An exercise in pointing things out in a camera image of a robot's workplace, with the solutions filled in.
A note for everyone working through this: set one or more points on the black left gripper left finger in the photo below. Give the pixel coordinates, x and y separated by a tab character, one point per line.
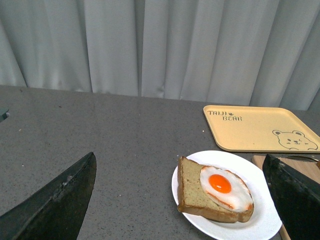
57	210

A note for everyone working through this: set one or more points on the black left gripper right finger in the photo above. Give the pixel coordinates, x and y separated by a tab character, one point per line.
292	195

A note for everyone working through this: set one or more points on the white round plate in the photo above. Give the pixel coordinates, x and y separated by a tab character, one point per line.
264	222

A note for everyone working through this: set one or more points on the wooden cutting board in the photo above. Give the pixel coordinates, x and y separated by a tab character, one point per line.
302	167

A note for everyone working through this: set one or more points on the fried egg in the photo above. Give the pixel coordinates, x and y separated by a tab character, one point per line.
225	189

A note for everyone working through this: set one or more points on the yellow bear tray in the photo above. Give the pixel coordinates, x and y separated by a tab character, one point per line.
260	130

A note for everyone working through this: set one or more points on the bottom bread slice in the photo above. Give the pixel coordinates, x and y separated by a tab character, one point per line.
193	200

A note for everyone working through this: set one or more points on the dark object at table edge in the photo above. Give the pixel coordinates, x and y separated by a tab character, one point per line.
4	113

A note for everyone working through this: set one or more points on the grey curtain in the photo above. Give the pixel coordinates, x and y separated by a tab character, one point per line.
242	52

